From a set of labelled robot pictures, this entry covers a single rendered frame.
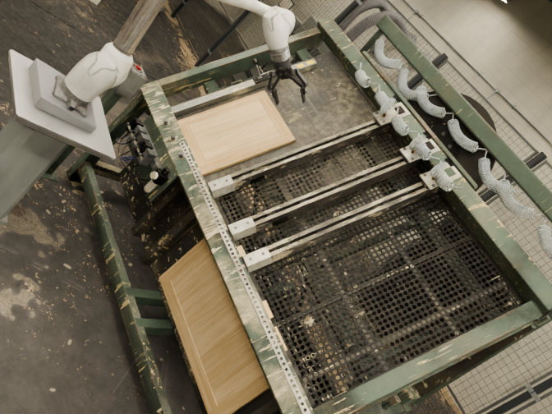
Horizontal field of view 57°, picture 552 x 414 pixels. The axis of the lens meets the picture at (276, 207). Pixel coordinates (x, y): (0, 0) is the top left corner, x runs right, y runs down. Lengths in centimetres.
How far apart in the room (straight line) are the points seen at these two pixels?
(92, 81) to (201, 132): 76
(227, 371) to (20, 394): 93
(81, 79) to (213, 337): 142
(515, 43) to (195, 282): 652
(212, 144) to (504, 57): 600
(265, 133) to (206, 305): 102
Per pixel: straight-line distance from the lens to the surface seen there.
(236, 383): 266
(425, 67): 351
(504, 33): 850
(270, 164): 274
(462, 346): 239
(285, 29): 236
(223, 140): 293
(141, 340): 282
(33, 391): 257
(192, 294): 288
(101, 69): 250
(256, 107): 307
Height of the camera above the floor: 197
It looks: 19 degrees down
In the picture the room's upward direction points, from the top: 50 degrees clockwise
